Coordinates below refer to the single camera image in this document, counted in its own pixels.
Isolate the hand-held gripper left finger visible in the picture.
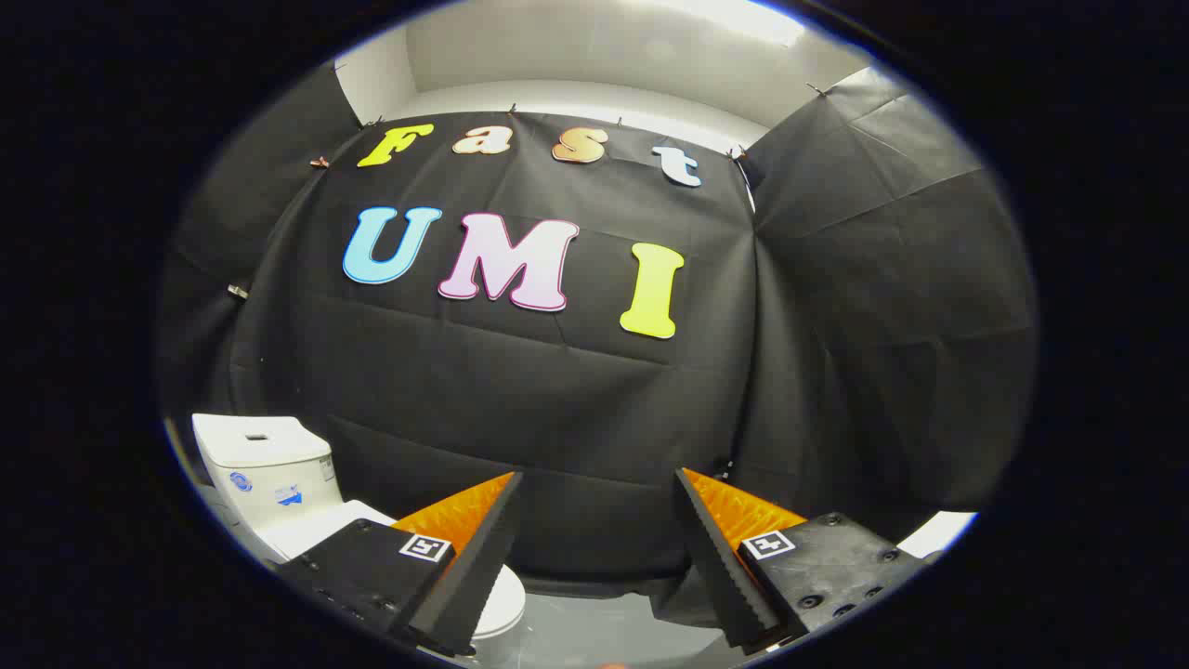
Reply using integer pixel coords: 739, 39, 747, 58
277, 471, 524, 657

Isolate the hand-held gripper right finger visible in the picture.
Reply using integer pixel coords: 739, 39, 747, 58
674, 467, 932, 650

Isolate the white toilet lid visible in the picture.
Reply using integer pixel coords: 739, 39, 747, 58
265, 500, 527, 642

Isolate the black backdrop cloth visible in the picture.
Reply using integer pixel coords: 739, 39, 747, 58
156, 60, 1038, 605

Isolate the white toilet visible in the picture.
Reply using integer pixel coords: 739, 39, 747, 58
192, 414, 527, 662

